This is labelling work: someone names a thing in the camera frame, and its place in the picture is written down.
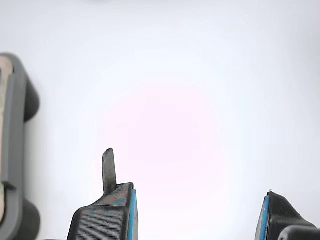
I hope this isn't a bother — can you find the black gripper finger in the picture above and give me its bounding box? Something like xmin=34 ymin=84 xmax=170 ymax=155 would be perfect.
xmin=66 ymin=147 xmax=139 ymax=240
xmin=254 ymin=189 xmax=320 ymax=240

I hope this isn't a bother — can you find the curved part with adhesive backing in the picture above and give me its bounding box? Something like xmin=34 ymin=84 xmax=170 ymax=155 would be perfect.
xmin=0 ymin=55 xmax=15 ymax=221

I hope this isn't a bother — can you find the gray frame holder plate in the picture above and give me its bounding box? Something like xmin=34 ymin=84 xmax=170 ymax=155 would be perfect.
xmin=0 ymin=52 xmax=42 ymax=240

